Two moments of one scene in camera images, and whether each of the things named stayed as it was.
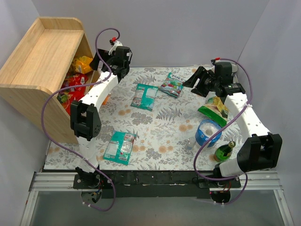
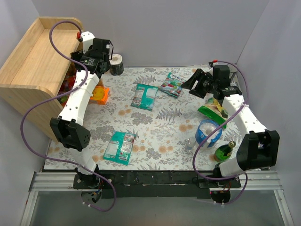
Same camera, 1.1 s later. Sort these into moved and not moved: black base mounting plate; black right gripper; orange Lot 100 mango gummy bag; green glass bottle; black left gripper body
Moved: black left gripper body; orange Lot 100 mango gummy bag
Not moved: black right gripper; green glass bottle; black base mounting plate
